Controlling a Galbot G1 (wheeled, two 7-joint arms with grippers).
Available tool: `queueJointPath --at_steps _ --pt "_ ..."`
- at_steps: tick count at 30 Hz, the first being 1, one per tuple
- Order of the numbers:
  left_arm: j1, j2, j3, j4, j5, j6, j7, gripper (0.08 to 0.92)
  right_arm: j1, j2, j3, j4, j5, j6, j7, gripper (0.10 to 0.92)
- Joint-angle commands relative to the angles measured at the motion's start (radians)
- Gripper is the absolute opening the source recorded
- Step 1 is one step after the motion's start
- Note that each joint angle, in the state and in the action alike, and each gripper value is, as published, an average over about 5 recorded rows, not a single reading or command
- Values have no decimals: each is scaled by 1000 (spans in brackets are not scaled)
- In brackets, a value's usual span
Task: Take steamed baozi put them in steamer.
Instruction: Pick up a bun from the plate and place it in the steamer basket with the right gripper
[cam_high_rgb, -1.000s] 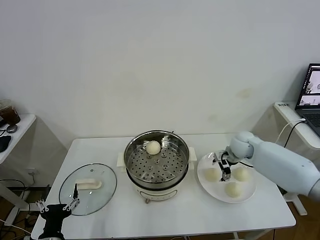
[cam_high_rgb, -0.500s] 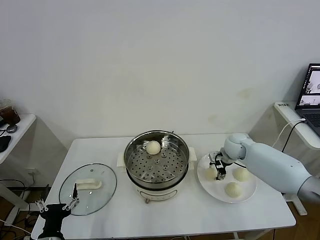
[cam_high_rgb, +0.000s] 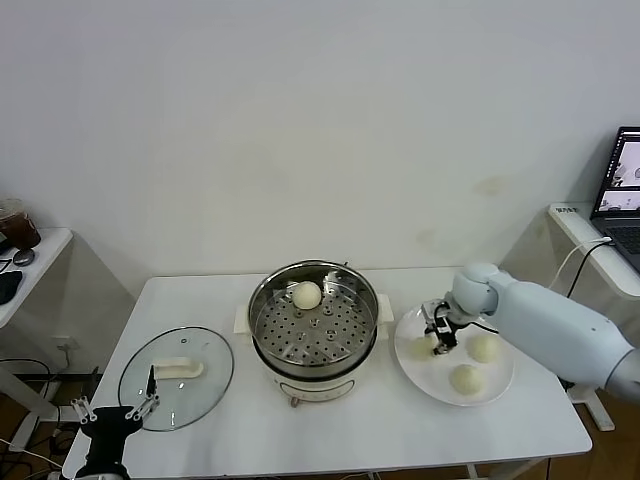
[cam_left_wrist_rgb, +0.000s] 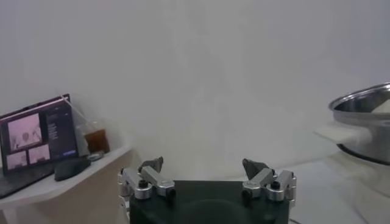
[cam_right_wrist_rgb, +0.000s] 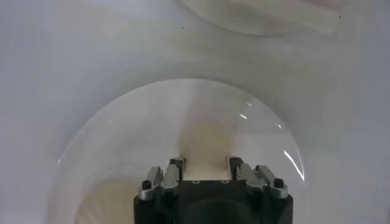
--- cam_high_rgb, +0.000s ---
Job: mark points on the dark grey open laptop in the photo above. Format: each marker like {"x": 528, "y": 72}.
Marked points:
{"x": 620, "y": 235}

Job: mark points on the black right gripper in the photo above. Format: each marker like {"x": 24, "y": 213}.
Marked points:
{"x": 447, "y": 315}

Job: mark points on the stainless steel steamer basket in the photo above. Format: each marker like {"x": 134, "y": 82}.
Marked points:
{"x": 350, "y": 310}

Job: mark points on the white side desk with label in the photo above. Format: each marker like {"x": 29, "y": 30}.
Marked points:
{"x": 600, "y": 265}

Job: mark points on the white side desk with cup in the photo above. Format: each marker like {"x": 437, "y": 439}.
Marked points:
{"x": 50, "y": 250}

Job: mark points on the white electric cooker pot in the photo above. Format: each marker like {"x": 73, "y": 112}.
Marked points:
{"x": 320, "y": 387}

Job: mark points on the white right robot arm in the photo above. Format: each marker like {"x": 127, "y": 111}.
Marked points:
{"x": 550, "y": 320}

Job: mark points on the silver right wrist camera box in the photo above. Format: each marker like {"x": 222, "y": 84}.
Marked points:
{"x": 430, "y": 310}

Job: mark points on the white round plate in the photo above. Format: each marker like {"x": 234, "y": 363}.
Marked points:
{"x": 415, "y": 380}

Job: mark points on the plastic iced coffee cup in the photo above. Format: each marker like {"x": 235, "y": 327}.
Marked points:
{"x": 20, "y": 227}

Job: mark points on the small round grey object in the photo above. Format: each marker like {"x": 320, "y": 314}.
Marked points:
{"x": 25, "y": 257}

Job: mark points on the white steamed baozi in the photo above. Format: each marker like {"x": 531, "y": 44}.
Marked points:
{"x": 466, "y": 380}
{"x": 484, "y": 349}
{"x": 306, "y": 295}
{"x": 419, "y": 350}

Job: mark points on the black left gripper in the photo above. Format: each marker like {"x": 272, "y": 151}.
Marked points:
{"x": 110, "y": 422}

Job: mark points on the white wall socket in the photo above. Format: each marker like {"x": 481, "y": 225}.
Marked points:
{"x": 64, "y": 344}

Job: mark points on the white printed desk label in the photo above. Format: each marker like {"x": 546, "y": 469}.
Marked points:
{"x": 565, "y": 210}

